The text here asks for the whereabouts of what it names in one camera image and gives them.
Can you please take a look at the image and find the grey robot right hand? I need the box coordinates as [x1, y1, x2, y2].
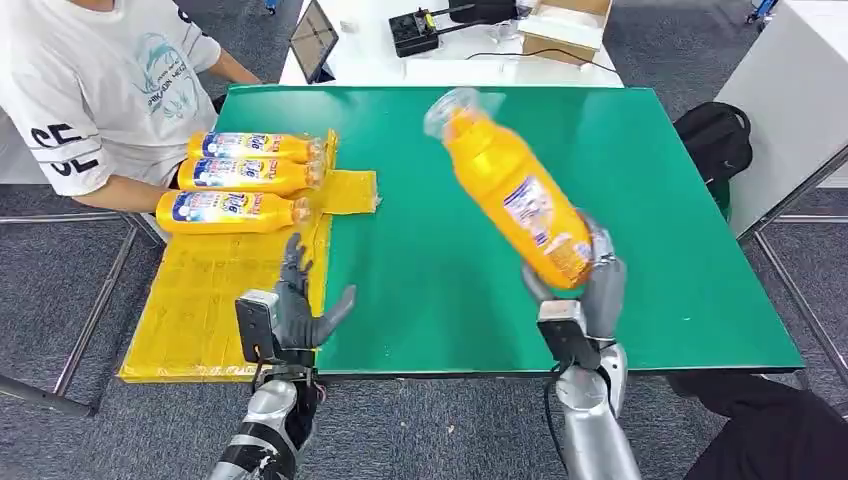
[521, 210, 628, 342]

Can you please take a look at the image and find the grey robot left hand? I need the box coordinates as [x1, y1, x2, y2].
[272, 233, 358, 352]

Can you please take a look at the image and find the orange drink bottle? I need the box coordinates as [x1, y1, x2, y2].
[176, 156, 327, 197]
[187, 130, 326, 165]
[155, 190, 313, 236]
[422, 87, 596, 291]

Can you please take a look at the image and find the green table mat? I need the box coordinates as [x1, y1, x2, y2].
[213, 84, 804, 376]

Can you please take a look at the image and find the black backpack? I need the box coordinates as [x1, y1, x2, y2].
[673, 101, 755, 200]

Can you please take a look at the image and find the cardboard box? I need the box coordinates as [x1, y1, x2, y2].
[516, 0, 613, 66]

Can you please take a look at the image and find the white table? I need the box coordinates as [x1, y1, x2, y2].
[278, 0, 625, 89]

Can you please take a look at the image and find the white cabinet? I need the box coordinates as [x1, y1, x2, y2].
[714, 0, 848, 240]

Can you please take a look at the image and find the white packing insert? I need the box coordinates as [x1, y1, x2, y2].
[517, 14, 605, 49]

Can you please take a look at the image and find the black tablet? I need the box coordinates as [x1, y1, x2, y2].
[289, 0, 340, 85]

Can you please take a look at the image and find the black device with antenna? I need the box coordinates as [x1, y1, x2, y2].
[388, 5, 477, 59]

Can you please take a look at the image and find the person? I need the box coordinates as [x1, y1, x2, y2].
[0, 0, 263, 200]

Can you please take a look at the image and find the black bag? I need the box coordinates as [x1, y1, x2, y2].
[449, 0, 519, 24]

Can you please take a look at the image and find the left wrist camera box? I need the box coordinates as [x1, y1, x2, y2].
[235, 289, 281, 364]

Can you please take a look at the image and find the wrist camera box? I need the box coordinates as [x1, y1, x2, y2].
[235, 289, 281, 364]
[536, 299, 604, 372]

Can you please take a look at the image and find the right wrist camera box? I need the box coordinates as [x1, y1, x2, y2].
[536, 299, 604, 372]

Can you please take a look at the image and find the metal floor frame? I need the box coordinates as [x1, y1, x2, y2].
[0, 211, 167, 419]
[735, 142, 848, 386]

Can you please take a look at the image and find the black cable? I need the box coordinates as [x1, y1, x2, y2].
[463, 49, 617, 74]

